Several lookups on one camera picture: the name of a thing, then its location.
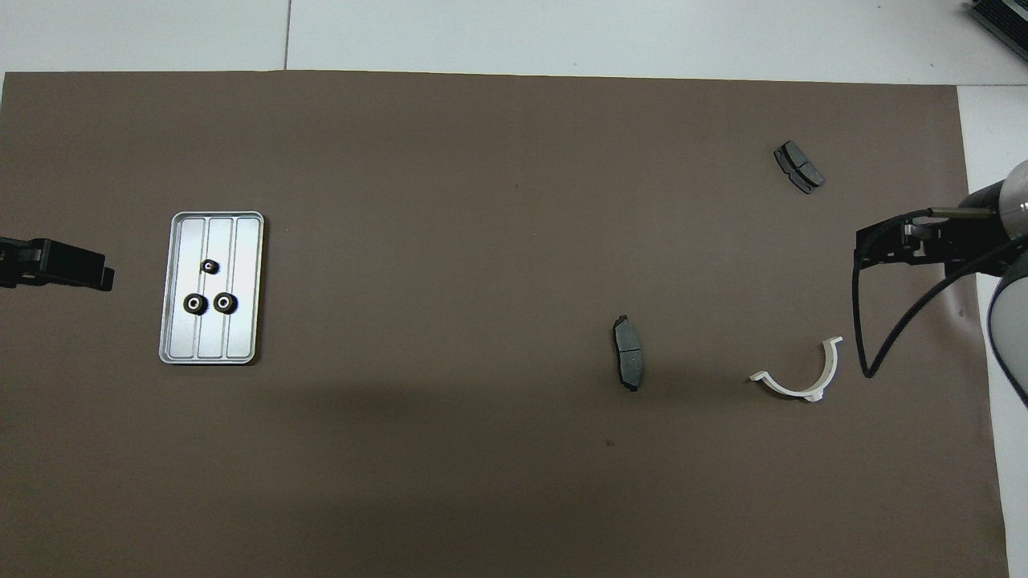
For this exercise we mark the brown paper mat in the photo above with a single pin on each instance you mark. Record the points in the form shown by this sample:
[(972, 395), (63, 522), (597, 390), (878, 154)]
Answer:
[(482, 201)]

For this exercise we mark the dark ribbed metal device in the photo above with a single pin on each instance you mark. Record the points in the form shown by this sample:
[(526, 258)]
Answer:
[(1004, 24)]

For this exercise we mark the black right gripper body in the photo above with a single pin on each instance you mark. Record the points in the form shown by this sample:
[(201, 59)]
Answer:
[(964, 241)]

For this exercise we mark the white curved plastic clip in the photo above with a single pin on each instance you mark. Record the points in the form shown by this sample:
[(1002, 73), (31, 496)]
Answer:
[(795, 388)]

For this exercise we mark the silver metal tray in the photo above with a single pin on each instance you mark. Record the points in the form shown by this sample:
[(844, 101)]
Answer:
[(245, 321)]

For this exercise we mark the small black bearing gear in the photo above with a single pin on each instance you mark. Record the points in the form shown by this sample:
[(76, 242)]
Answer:
[(210, 266)]

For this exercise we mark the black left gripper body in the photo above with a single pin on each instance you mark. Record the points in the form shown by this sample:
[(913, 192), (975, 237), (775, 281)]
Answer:
[(20, 261)]

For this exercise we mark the large black bearing gear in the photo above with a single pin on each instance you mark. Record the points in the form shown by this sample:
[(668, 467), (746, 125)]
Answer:
[(226, 303), (195, 303)]

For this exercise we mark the grey brake pad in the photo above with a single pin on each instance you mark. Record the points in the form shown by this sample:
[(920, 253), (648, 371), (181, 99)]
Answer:
[(628, 353), (799, 166)]

